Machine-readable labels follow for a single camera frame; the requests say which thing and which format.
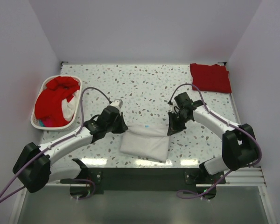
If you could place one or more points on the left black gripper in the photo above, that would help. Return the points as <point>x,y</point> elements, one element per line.
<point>122,127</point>

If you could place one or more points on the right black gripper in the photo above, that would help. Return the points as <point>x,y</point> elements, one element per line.
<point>172,128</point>

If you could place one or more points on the white t shirt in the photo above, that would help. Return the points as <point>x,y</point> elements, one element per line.
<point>147,141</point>

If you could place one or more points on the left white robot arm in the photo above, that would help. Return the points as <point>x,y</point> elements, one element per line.
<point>34,167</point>

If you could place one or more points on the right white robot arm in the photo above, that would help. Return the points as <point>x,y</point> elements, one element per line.
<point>239,146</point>

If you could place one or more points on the white clothes in basket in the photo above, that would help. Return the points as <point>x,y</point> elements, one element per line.
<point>69,106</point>

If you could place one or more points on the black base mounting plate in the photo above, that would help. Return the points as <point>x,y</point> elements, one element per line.
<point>100,180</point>

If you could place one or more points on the folded red t shirt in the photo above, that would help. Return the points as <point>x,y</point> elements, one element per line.
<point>214,78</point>

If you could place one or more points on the white perforated laundry basket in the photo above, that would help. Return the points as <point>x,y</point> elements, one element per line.
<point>72,109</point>

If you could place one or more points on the red clothes in basket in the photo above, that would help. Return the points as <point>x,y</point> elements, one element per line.
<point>52,100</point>

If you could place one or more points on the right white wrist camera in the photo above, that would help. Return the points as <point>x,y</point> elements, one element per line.
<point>173,105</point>

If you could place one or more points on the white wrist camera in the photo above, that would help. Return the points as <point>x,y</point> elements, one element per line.
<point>173,105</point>
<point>118,103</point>

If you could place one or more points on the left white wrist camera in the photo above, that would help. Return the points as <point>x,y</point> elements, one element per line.
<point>118,103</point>

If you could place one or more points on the aluminium frame rail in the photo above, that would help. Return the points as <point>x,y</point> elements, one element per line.
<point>246,176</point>

